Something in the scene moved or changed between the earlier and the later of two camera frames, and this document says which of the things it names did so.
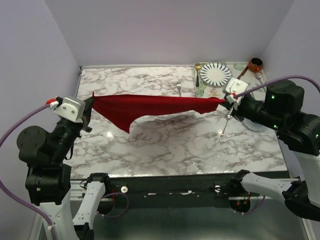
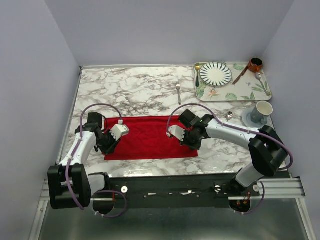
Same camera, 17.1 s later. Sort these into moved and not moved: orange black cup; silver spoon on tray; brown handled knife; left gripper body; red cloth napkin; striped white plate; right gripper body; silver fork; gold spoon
Moved: right gripper body; left gripper body; red cloth napkin
Not moved: brown handled knife; silver fork; silver spoon on tray; striped white plate; orange black cup; gold spoon
